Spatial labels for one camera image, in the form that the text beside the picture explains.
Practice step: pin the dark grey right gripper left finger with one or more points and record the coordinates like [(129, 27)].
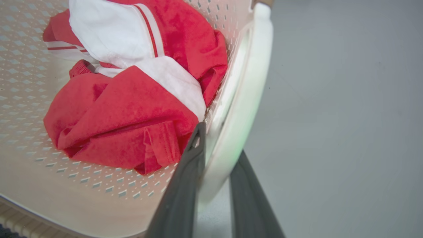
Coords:
[(180, 198)]

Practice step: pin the white perforated plastic laundry basket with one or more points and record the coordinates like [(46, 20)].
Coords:
[(39, 185)]

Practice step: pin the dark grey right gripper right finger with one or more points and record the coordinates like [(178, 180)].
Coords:
[(249, 201)]

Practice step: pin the red and white garment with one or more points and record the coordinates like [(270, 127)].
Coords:
[(132, 109)]

